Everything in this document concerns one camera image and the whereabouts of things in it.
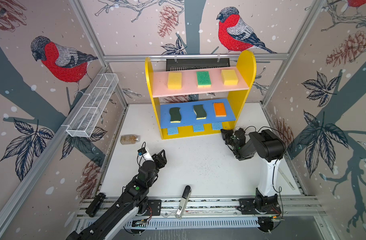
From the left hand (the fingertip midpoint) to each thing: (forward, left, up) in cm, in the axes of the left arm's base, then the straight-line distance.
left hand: (161, 152), depth 81 cm
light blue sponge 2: (+23, -23, -9) cm, 34 cm away
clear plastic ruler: (-11, -71, -12) cm, 73 cm away
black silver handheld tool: (-19, -14, -7) cm, 25 cm away
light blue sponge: (+20, -5, -8) cm, 22 cm away
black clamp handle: (-24, +32, -10) cm, 41 cm away
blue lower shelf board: (+22, -15, +4) cm, 27 cm away
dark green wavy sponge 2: (+26, -23, +4) cm, 35 cm away
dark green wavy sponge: (+23, -7, +5) cm, 25 cm away
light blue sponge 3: (+25, -36, -9) cm, 45 cm away
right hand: (+20, -37, -9) cm, 43 cm away
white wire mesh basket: (+37, +37, +19) cm, 56 cm away
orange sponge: (+29, -37, +4) cm, 47 cm away
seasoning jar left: (+13, +23, -7) cm, 27 cm away
